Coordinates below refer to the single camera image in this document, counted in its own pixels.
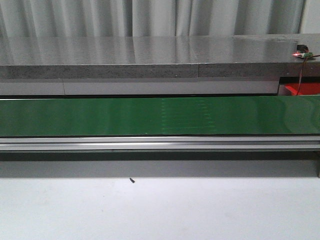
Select green conveyor belt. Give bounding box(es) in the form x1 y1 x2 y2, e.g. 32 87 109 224
0 95 320 137

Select grey stone counter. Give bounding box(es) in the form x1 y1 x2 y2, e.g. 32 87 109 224
0 33 320 97

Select red plastic bin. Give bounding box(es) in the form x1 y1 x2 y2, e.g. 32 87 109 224
285 83 320 96

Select small green circuit board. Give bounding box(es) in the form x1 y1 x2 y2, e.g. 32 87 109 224
292 44 320 59

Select white curtain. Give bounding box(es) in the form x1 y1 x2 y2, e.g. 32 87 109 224
0 0 320 37

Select red and black wires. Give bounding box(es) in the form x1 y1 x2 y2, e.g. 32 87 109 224
296 56 309 96

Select aluminium conveyor frame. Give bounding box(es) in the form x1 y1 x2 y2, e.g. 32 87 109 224
0 135 320 179

